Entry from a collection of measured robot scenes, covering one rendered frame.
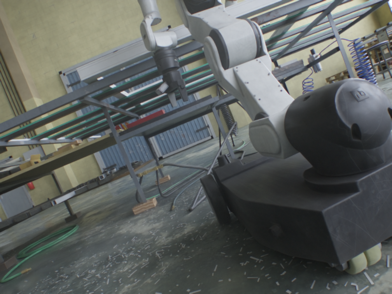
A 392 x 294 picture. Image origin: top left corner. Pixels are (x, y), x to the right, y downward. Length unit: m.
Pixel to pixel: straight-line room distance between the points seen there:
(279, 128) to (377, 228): 0.28
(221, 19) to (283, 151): 0.57
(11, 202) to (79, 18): 6.73
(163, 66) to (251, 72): 0.35
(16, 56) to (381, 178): 9.65
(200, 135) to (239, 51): 7.03
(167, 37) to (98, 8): 8.49
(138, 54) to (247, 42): 0.69
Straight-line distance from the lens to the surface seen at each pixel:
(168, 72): 0.95
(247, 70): 0.81
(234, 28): 0.85
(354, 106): 0.47
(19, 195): 10.09
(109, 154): 8.31
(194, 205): 1.27
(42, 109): 1.57
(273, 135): 0.58
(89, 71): 1.41
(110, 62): 1.38
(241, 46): 0.83
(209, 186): 0.86
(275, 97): 0.74
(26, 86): 9.32
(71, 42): 9.38
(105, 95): 1.68
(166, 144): 7.85
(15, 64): 9.66
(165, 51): 0.96
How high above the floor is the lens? 0.37
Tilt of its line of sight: 4 degrees down
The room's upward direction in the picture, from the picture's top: 23 degrees counter-clockwise
